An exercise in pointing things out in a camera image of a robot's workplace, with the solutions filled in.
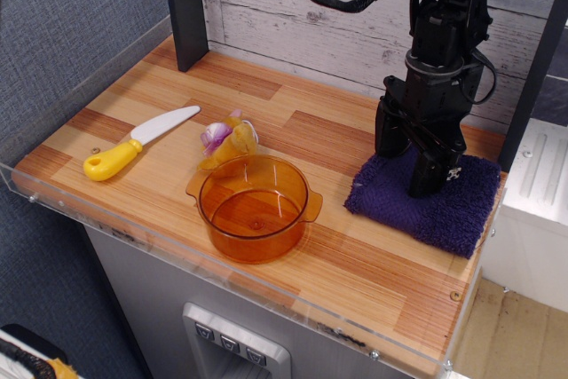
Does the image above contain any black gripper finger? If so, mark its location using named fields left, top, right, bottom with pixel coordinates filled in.
left=408, top=148, right=462, bottom=198
left=375, top=101, right=410, bottom=158

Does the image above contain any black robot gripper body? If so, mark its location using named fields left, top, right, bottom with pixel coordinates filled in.
left=379, top=57, right=484, bottom=154

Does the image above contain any purple terry cloth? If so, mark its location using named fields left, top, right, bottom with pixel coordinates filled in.
left=344, top=147, right=501, bottom=258

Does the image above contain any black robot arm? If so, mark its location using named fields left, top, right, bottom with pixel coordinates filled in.
left=375, top=0, right=494, bottom=198

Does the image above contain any white ribbed appliance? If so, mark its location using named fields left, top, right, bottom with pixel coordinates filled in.
left=504, top=119, right=567, bottom=225

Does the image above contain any clear acrylic table guard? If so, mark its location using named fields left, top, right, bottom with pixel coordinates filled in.
left=0, top=17, right=507, bottom=379

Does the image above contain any orange transparent plastic pot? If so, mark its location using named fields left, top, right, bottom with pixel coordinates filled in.
left=185, top=154, right=323, bottom=264

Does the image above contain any yellow plush toy with purple flower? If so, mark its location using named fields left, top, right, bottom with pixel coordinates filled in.
left=197, top=109, right=258, bottom=170

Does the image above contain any silver dispenser button panel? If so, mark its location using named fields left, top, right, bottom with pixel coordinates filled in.
left=183, top=303, right=293, bottom=379

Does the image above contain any black and yellow object bottom left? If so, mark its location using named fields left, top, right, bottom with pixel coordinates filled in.
left=1, top=324, right=81, bottom=379

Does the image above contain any dark grey right post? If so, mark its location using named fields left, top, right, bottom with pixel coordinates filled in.
left=498, top=0, right=567, bottom=172

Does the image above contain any dark grey post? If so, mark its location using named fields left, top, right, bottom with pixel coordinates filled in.
left=498, top=0, right=567, bottom=172
left=168, top=0, right=209, bottom=72

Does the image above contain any dark grey left post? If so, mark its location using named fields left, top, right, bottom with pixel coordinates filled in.
left=168, top=0, right=209, bottom=72

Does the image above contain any yellow handled white toy knife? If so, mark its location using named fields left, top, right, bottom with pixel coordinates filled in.
left=83, top=106, right=201, bottom=182

